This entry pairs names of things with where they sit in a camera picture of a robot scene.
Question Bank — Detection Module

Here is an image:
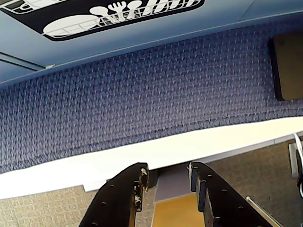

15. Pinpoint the yellow flat panel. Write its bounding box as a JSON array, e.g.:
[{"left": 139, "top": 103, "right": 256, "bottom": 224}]
[{"left": 152, "top": 192, "right": 200, "bottom": 227}]

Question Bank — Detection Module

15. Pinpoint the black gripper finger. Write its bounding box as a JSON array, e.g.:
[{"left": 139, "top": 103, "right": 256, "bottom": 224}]
[
  {"left": 190, "top": 162, "right": 273, "bottom": 227},
  {"left": 79, "top": 162, "right": 150, "bottom": 227}
]

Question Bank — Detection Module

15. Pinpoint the blue dishwasher door with decal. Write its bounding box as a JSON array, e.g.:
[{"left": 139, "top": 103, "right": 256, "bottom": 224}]
[{"left": 0, "top": 0, "right": 251, "bottom": 71}]

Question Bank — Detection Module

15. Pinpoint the blue toy kitchen unit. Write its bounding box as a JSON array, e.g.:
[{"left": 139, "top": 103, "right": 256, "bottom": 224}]
[{"left": 0, "top": 0, "right": 303, "bottom": 87}]

